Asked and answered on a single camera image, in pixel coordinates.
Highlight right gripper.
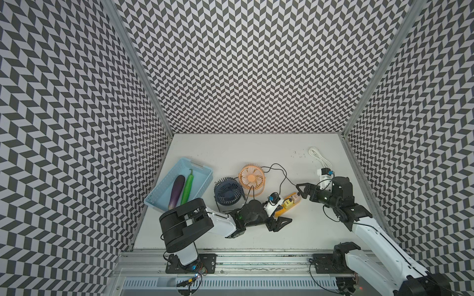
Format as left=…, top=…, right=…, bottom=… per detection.
left=296, top=183, right=339, bottom=209

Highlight pink USB charger plug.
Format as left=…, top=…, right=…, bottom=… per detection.
left=291, top=194, right=302, bottom=205

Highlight black fan cable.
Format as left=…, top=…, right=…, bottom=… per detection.
left=244, top=162, right=297, bottom=204

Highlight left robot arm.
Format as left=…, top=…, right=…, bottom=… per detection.
left=159, top=198, right=293, bottom=267

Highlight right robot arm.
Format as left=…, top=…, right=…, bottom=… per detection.
left=296, top=176, right=454, bottom=296

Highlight orange desk fan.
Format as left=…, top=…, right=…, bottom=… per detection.
left=238, top=164, right=266, bottom=197

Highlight dark blue desk fan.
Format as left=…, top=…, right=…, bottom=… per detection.
left=214, top=176, right=244, bottom=207

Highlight yellow USB charger plug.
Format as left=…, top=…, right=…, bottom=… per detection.
left=282, top=199, right=294, bottom=210

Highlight green cucumber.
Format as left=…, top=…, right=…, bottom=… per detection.
left=180, top=169, right=194, bottom=205

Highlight light blue plastic basket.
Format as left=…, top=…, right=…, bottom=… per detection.
left=144, top=157, right=213, bottom=213

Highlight purple eggplant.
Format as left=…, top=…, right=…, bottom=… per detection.
left=168, top=175, right=186, bottom=210

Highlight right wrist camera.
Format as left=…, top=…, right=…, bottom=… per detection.
left=317, top=167, right=335, bottom=191

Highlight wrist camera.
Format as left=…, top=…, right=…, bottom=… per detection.
left=317, top=167, right=335, bottom=191
left=263, top=192, right=284, bottom=217

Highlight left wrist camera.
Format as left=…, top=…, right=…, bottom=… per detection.
left=263, top=192, right=284, bottom=217

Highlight white power strip cord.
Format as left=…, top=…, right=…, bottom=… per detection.
left=308, top=147, right=333, bottom=171

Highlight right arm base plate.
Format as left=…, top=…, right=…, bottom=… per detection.
left=309, top=254, right=359, bottom=275

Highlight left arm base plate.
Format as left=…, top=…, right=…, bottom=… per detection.
left=165, top=254, right=217, bottom=275

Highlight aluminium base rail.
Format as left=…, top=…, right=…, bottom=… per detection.
left=104, top=249, right=379, bottom=296

